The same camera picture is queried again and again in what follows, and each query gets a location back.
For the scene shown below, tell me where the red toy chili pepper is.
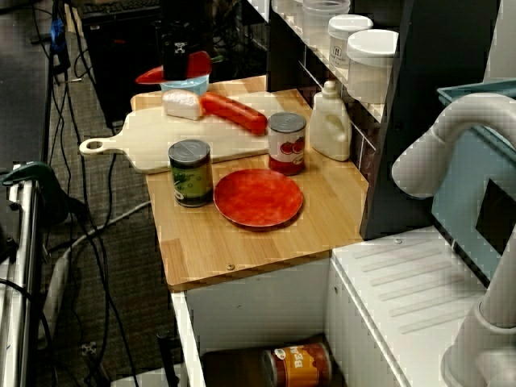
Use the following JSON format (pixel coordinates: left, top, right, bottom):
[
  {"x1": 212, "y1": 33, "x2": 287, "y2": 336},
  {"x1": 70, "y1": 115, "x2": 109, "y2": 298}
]
[{"x1": 135, "y1": 51, "x2": 224, "y2": 85}]

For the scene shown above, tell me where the pale wooden cutting board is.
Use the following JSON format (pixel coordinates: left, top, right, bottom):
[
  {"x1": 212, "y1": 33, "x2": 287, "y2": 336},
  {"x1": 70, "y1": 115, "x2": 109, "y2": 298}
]
[{"x1": 78, "y1": 90, "x2": 283, "y2": 175}]

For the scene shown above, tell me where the white toy sink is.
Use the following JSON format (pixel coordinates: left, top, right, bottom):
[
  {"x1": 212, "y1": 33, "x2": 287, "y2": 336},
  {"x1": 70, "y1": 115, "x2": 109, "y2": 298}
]
[{"x1": 171, "y1": 225, "x2": 491, "y2": 387}]

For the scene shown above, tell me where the dark green clamp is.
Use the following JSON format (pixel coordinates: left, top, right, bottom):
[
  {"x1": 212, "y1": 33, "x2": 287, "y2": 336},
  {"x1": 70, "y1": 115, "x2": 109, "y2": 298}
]
[{"x1": 0, "y1": 160, "x2": 69, "y2": 227}]

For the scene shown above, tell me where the orange toy bean can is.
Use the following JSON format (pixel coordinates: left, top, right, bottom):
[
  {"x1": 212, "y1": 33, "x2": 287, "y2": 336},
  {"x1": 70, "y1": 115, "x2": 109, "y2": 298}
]
[{"x1": 264, "y1": 342, "x2": 334, "y2": 387}]

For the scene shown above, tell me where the aluminium frame rail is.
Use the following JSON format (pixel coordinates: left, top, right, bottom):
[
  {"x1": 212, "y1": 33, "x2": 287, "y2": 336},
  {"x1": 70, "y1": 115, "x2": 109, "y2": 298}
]
[{"x1": 0, "y1": 164, "x2": 41, "y2": 387}]

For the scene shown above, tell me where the large white-lid plastic jar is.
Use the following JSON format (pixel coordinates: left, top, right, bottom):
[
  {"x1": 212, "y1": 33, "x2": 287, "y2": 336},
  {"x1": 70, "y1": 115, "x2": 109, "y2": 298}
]
[{"x1": 345, "y1": 29, "x2": 400, "y2": 106}]

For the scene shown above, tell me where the dark grey shelf unit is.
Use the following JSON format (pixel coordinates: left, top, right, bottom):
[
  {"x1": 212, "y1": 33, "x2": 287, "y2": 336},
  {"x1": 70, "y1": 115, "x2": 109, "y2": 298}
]
[{"x1": 265, "y1": 0, "x2": 501, "y2": 243}]

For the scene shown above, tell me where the black keyboard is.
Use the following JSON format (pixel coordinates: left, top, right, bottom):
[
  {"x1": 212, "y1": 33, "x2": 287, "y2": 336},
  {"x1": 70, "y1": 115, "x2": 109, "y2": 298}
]
[{"x1": 76, "y1": 0, "x2": 160, "y2": 19}]

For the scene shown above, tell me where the toy tomato can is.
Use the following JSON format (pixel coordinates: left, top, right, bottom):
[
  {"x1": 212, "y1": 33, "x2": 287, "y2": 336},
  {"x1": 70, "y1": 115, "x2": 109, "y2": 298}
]
[{"x1": 268, "y1": 113, "x2": 307, "y2": 177}]

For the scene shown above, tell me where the green toy pea can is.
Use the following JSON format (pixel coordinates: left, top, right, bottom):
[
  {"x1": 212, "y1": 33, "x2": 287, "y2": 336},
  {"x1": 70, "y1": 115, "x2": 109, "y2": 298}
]
[{"x1": 168, "y1": 139, "x2": 213, "y2": 209}]

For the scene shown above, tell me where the black computer case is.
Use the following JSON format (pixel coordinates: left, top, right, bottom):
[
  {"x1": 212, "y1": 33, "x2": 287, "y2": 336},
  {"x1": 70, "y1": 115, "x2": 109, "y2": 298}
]
[{"x1": 82, "y1": 11, "x2": 162, "y2": 130}]

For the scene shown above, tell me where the blue tape wrap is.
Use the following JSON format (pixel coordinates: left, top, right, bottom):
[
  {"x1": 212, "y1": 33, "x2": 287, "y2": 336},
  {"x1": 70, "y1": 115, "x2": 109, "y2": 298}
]
[{"x1": 50, "y1": 18, "x2": 68, "y2": 53}]

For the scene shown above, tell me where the small white-lid plastic jar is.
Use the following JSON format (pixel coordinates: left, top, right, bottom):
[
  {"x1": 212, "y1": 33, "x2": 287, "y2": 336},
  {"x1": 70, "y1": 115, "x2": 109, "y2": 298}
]
[{"x1": 327, "y1": 15, "x2": 374, "y2": 72}]

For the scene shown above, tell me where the white toy detergent bottle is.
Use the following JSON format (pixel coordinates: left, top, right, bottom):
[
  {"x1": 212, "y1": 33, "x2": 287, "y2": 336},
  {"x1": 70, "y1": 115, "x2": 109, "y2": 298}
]
[{"x1": 308, "y1": 81, "x2": 352, "y2": 163}]

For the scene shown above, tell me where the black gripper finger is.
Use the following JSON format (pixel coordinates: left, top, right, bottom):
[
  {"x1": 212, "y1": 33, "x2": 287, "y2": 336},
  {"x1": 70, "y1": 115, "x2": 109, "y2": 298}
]
[{"x1": 161, "y1": 34, "x2": 189, "y2": 81}]

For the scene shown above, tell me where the blue plastic bin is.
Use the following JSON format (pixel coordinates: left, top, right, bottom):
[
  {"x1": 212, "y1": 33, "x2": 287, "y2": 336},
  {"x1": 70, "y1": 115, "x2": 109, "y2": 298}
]
[{"x1": 431, "y1": 79, "x2": 516, "y2": 289}]

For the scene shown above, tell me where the white cable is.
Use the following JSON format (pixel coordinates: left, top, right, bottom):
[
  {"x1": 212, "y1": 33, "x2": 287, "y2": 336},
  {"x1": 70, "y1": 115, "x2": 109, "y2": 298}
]
[{"x1": 68, "y1": 200, "x2": 152, "y2": 249}]

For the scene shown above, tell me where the red plate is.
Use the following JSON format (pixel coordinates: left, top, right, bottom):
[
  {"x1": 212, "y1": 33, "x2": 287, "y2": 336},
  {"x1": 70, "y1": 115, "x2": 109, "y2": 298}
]
[{"x1": 213, "y1": 169, "x2": 304, "y2": 232}]

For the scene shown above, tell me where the clear lidless plastic jar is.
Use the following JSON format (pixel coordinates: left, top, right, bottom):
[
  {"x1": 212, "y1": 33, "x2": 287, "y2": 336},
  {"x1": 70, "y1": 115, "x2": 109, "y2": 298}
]
[{"x1": 302, "y1": 0, "x2": 352, "y2": 49}]

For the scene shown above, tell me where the white power strip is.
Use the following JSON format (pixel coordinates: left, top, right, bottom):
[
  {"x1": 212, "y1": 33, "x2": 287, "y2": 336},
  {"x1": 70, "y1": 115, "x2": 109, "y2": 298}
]
[{"x1": 40, "y1": 248, "x2": 73, "y2": 335}]

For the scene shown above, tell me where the light blue bowl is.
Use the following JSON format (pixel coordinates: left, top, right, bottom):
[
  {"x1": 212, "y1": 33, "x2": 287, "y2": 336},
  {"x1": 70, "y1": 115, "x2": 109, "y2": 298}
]
[{"x1": 160, "y1": 74, "x2": 210, "y2": 94}]

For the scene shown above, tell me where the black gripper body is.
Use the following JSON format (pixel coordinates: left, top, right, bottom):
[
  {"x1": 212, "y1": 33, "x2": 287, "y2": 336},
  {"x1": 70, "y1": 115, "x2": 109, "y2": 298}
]
[{"x1": 156, "y1": 0, "x2": 202, "y2": 44}]

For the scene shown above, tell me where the grey toy faucet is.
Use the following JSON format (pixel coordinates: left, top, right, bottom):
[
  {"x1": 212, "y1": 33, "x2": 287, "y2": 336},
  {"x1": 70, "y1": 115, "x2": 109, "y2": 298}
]
[{"x1": 391, "y1": 93, "x2": 516, "y2": 387}]

